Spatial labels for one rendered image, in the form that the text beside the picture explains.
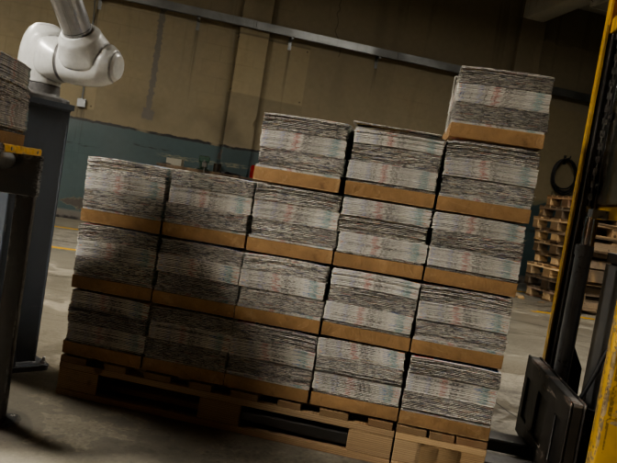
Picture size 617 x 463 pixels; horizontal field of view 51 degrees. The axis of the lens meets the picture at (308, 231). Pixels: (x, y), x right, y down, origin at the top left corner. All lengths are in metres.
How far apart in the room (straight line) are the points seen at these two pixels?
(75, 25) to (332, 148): 0.97
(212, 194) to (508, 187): 0.94
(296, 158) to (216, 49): 6.98
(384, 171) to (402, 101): 7.44
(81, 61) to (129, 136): 6.46
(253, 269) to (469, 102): 0.86
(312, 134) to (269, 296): 0.54
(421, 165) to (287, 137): 0.44
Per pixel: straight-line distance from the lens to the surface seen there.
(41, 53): 2.55
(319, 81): 9.17
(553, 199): 8.71
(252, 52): 8.97
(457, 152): 2.07
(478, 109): 2.09
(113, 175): 2.27
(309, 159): 2.08
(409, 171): 2.06
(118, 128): 8.88
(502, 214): 2.08
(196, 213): 2.16
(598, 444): 2.05
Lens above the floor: 0.82
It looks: 3 degrees down
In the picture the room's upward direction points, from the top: 9 degrees clockwise
